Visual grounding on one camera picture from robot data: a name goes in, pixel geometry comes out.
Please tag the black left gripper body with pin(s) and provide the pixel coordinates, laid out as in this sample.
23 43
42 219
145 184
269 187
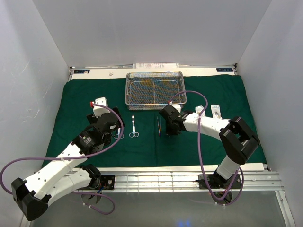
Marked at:
116 110

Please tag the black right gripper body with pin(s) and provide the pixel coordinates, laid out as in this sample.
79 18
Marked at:
170 130

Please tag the silver surgical scissors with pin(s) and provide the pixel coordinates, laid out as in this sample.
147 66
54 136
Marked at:
134 133
119 134

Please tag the silver tweezers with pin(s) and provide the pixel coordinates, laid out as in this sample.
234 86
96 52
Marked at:
159 125

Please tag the clear pouch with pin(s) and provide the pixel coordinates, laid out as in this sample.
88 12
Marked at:
216 112
200 110

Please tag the dark green surgical drape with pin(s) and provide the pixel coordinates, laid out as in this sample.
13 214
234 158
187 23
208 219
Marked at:
150 150

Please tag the metal wire mesh tray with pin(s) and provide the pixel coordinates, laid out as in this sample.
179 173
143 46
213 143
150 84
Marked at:
153 90

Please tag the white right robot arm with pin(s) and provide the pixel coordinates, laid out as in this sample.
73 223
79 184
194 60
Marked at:
238 139

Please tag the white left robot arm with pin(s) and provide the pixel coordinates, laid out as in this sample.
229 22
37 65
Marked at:
67 172

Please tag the blue label left corner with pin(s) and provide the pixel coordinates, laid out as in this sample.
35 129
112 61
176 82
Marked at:
81 71

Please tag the blue label corner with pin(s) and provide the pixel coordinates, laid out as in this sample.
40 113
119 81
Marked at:
81 71
224 69

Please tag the white paper sheet at back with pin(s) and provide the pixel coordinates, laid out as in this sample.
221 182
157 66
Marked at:
155 65

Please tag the blue label right corner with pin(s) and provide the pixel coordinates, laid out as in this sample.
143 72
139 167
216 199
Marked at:
224 69

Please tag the aluminium front frame rail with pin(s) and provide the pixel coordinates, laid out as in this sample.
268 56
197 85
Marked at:
187 181

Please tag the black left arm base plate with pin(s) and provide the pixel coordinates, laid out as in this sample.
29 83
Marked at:
107 182

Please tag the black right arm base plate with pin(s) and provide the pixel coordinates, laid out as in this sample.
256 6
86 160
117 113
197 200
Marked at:
217 182

